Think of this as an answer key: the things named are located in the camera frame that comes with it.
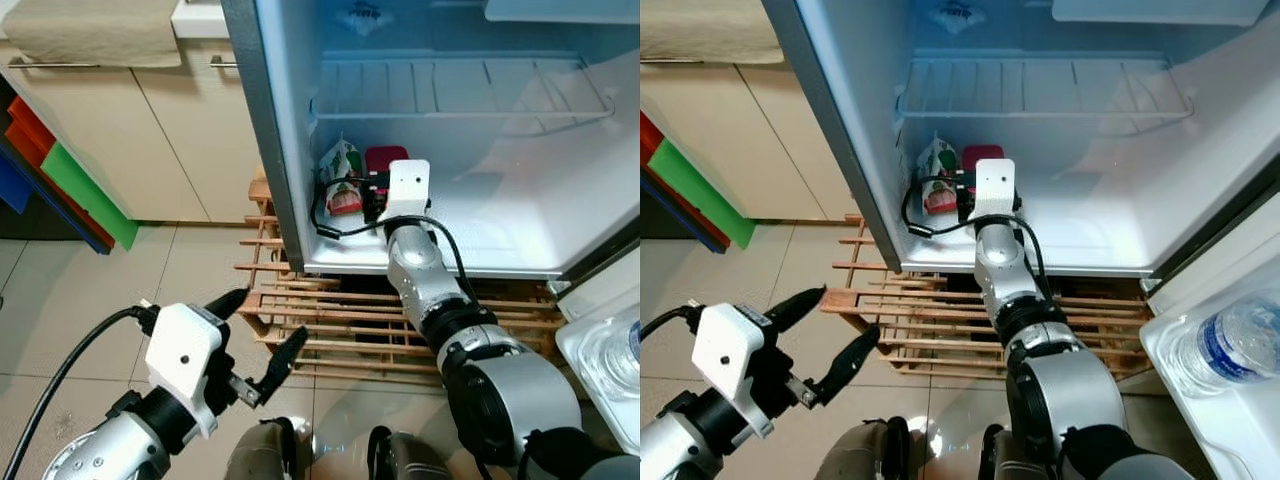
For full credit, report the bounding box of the orange cutting board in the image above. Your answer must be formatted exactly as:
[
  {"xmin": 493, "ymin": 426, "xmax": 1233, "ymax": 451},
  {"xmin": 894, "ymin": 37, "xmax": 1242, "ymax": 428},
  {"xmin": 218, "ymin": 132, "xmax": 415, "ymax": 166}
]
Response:
[
  {"xmin": 4, "ymin": 97, "xmax": 57, "ymax": 167},
  {"xmin": 640, "ymin": 110, "xmax": 667, "ymax": 167}
]

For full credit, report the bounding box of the clear plastic water bottle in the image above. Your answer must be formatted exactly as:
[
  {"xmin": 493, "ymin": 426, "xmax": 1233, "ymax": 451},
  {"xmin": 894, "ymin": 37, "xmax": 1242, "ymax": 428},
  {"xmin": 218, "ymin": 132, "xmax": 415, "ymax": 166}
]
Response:
[
  {"xmin": 1170, "ymin": 290, "xmax": 1280, "ymax": 397},
  {"xmin": 580, "ymin": 320, "xmax": 641, "ymax": 397}
]

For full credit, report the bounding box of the white freezer compartment flap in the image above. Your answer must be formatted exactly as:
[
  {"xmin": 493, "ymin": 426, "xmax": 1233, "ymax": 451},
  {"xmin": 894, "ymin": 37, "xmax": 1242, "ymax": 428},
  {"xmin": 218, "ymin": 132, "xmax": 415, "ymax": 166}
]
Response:
[
  {"xmin": 485, "ymin": 0, "xmax": 627, "ymax": 24},
  {"xmin": 1052, "ymin": 0, "xmax": 1272, "ymax": 27}
]

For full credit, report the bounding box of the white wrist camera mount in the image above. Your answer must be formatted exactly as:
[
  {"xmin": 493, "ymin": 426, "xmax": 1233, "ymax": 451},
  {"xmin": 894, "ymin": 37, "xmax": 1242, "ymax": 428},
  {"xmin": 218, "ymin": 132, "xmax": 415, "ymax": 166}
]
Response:
[
  {"xmin": 693, "ymin": 303, "xmax": 770, "ymax": 439},
  {"xmin": 972, "ymin": 158, "xmax": 1017, "ymax": 222},
  {"xmin": 380, "ymin": 160, "xmax": 431, "ymax": 222},
  {"xmin": 145, "ymin": 303, "xmax": 227, "ymax": 439}
]

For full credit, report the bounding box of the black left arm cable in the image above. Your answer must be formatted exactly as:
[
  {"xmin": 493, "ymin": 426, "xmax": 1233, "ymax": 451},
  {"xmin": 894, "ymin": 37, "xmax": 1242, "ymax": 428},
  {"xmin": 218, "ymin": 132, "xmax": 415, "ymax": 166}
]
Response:
[
  {"xmin": 0, "ymin": 305, "xmax": 161, "ymax": 480},
  {"xmin": 640, "ymin": 303, "xmax": 707, "ymax": 343}
]

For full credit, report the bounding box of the wooden slat rack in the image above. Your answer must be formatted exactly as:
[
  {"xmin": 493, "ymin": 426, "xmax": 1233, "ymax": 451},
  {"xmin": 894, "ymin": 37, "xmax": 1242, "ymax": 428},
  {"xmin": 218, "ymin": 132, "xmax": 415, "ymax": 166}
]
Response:
[
  {"xmin": 235, "ymin": 175, "xmax": 567, "ymax": 387},
  {"xmin": 820, "ymin": 213, "xmax": 1167, "ymax": 382}
]

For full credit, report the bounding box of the robot right leg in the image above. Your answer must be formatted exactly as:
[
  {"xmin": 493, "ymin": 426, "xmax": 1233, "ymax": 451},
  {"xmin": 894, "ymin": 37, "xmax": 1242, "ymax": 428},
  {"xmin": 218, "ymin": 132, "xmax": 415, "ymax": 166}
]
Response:
[
  {"xmin": 365, "ymin": 428, "xmax": 452, "ymax": 480},
  {"xmin": 980, "ymin": 425, "xmax": 1062, "ymax": 480}
]

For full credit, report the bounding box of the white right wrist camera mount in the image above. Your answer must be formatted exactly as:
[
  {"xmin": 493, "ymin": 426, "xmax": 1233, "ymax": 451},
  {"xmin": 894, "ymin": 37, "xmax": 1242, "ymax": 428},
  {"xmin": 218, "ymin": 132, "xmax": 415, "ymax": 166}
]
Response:
[
  {"xmin": 972, "ymin": 158, "xmax": 1017, "ymax": 222},
  {"xmin": 380, "ymin": 160, "xmax": 431, "ymax": 222}
]

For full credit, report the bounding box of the white wire fridge shelf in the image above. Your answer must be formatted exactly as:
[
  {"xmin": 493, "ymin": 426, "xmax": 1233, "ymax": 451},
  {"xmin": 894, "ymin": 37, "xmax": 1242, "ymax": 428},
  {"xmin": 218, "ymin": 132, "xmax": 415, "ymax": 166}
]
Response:
[
  {"xmin": 310, "ymin": 57, "xmax": 617, "ymax": 137},
  {"xmin": 895, "ymin": 55, "xmax": 1196, "ymax": 137}
]

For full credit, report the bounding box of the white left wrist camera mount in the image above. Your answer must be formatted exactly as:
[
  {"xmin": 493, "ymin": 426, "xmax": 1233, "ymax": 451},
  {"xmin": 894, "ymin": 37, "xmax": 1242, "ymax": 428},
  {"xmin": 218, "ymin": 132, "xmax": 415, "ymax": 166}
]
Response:
[
  {"xmin": 693, "ymin": 303, "xmax": 770, "ymax": 439},
  {"xmin": 145, "ymin": 303, "xmax": 227, "ymax": 439}
]

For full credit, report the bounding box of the grey mini fridge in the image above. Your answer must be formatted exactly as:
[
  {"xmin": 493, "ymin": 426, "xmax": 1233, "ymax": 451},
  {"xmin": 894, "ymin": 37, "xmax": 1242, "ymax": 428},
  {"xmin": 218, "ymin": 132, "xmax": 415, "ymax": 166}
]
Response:
[
  {"xmin": 222, "ymin": 0, "xmax": 641, "ymax": 282},
  {"xmin": 762, "ymin": 0, "xmax": 1280, "ymax": 281}
]

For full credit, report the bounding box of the green cutting board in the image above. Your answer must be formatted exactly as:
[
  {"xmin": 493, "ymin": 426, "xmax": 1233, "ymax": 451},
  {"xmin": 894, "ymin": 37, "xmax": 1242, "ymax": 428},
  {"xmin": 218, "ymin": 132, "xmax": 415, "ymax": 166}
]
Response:
[
  {"xmin": 645, "ymin": 138, "xmax": 757, "ymax": 250},
  {"xmin": 40, "ymin": 140, "xmax": 140, "ymax": 252}
]

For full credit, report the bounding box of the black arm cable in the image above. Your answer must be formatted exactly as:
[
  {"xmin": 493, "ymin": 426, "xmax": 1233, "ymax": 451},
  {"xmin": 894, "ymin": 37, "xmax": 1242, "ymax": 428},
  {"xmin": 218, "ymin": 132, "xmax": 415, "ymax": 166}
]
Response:
[
  {"xmin": 0, "ymin": 305, "xmax": 161, "ymax": 480},
  {"xmin": 310, "ymin": 175, "xmax": 477, "ymax": 303},
  {"xmin": 900, "ymin": 175, "xmax": 1051, "ymax": 303},
  {"xmin": 640, "ymin": 303, "xmax": 707, "ymax": 343}
]

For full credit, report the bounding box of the blue cutting board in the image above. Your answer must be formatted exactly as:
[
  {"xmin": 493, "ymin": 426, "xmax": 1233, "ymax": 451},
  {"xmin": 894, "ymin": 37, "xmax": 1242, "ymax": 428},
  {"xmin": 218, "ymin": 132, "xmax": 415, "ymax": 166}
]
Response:
[
  {"xmin": 0, "ymin": 140, "xmax": 114, "ymax": 257},
  {"xmin": 640, "ymin": 168, "xmax": 732, "ymax": 254}
]

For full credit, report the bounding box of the fridge thermostat knob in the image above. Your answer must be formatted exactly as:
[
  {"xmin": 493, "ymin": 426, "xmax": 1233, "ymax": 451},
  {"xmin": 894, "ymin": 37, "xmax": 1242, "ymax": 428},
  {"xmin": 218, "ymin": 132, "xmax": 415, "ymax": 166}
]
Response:
[
  {"xmin": 925, "ymin": 0, "xmax": 987, "ymax": 37},
  {"xmin": 340, "ymin": 3, "xmax": 394, "ymax": 39}
]

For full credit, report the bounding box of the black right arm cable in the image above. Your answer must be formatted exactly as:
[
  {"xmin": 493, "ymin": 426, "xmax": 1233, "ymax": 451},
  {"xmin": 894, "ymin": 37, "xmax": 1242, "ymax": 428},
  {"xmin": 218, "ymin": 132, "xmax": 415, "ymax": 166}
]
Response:
[
  {"xmin": 900, "ymin": 175, "xmax": 1051, "ymax": 303},
  {"xmin": 310, "ymin": 175, "xmax": 477, "ymax": 303}
]

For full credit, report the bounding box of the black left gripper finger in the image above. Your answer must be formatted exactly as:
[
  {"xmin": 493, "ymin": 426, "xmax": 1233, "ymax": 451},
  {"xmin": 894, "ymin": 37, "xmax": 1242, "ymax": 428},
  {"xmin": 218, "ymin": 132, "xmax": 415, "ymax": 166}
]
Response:
[
  {"xmin": 205, "ymin": 288, "xmax": 251, "ymax": 321},
  {"xmin": 810, "ymin": 325, "xmax": 882, "ymax": 406},
  {"xmin": 255, "ymin": 326, "xmax": 310, "ymax": 406},
  {"xmin": 765, "ymin": 285, "xmax": 829, "ymax": 336}
]

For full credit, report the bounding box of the green white milk carton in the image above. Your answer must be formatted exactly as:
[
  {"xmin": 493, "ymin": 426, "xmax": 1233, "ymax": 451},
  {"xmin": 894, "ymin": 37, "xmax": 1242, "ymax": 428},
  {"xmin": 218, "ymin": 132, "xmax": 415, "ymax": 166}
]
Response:
[
  {"xmin": 917, "ymin": 135, "xmax": 964, "ymax": 217},
  {"xmin": 318, "ymin": 138, "xmax": 367, "ymax": 217}
]

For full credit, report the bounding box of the white kitchen counter cabinet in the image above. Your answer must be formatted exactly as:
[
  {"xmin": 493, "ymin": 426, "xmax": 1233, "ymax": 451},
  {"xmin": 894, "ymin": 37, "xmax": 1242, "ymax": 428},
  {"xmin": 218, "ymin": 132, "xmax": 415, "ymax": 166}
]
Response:
[
  {"xmin": 640, "ymin": 0, "xmax": 863, "ymax": 217},
  {"xmin": 0, "ymin": 0, "xmax": 273, "ymax": 227}
]

